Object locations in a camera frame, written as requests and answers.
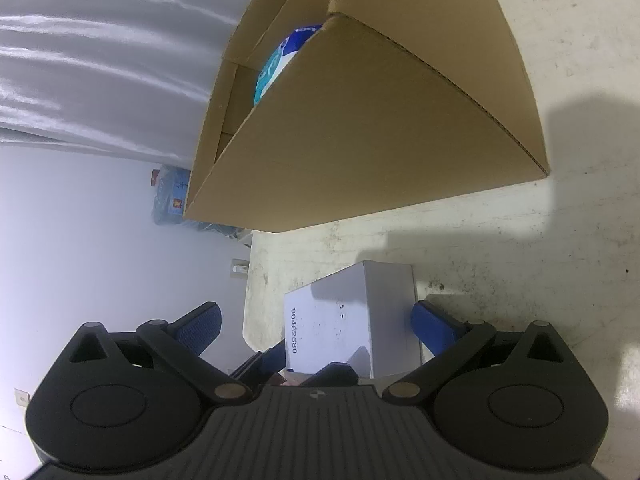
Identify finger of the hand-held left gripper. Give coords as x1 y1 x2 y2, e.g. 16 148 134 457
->
229 344 288 387
311 360 359 387

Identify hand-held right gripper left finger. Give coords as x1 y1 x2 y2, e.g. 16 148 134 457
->
55 302 256 406

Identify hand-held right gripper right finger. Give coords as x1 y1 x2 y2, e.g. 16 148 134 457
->
382 301 572 405

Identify white cardboard box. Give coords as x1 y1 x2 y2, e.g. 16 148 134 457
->
283 260 423 380

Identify brown cardboard box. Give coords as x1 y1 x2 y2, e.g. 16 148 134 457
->
182 0 551 234

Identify blue white wet wipes pack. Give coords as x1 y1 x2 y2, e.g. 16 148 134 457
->
254 24 323 107

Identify white water dispenser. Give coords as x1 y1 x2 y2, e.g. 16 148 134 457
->
220 227 253 250

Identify blue water bottle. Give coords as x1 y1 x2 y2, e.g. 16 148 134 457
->
150 165 243 235

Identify white curtain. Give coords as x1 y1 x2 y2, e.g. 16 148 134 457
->
0 0 281 161

